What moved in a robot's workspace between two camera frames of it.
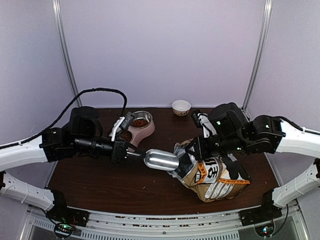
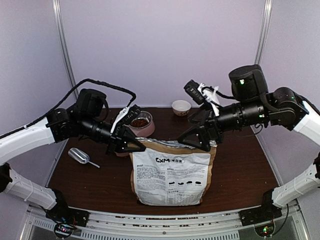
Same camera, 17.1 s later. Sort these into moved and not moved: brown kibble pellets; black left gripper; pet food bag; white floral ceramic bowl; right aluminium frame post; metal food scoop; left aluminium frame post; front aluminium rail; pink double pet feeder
Moved: pet food bag; metal food scoop; black left gripper
Not moved: left aluminium frame post; right aluminium frame post; brown kibble pellets; white floral ceramic bowl; pink double pet feeder; front aluminium rail
